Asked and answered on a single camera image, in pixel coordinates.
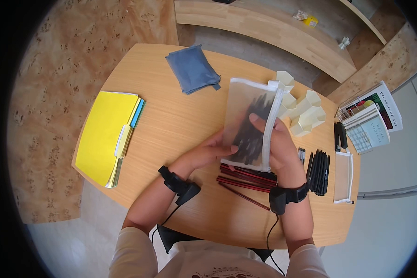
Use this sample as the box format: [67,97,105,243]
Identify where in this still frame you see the person's right fingers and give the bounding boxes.
[272,117,293,146]

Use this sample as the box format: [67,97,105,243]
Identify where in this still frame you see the person's left fingers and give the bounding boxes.
[202,129,228,146]

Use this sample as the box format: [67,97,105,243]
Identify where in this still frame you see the person's right thumb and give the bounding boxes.
[249,113,277,135]

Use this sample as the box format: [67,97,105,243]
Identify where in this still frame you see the person's left thumb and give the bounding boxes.
[212,144,239,158]

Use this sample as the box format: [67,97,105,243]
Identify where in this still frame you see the translucent mesh zip pouch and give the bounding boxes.
[334,152,355,204]
[220,77,286,173]

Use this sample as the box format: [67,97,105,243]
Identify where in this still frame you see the person's right hand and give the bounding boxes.
[249,113,307,190]

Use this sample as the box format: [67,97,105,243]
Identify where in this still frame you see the bundle of black pens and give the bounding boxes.
[232,92,275,166]

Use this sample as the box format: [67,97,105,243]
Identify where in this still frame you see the cream hexagonal pen holder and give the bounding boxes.
[276,71,327,137]

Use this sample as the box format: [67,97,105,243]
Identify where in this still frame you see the pile of red black pencils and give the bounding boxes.
[216,163,278,212]

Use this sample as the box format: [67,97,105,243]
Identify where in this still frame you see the row of black pens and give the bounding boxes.
[306,149,331,197]

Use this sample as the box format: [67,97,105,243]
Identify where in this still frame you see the black stapler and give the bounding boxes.
[334,122,350,154]

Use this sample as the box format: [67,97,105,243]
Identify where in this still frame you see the black wrist band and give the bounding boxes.
[268,183,309,216]
[158,165,202,206]

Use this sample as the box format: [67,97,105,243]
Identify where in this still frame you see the blue grey cloth bag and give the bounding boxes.
[165,44,222,95]

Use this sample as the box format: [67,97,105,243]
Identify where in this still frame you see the pale blue book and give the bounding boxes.
[343,104,391,148]

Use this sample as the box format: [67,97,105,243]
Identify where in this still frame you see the white art book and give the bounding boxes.
[346,81,403,133]

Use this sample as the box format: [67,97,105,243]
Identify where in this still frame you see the stack of coloured file folders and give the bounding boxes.
[75,91,147,189]

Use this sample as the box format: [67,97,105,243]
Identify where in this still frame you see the person's body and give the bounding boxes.
[108,227,331,278]

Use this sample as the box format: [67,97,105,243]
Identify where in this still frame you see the white wire book rack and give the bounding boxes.
[335,99,374,155]

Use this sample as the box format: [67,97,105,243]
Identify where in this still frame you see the wooden wall shelf unit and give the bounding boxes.
[174,0,388,84]

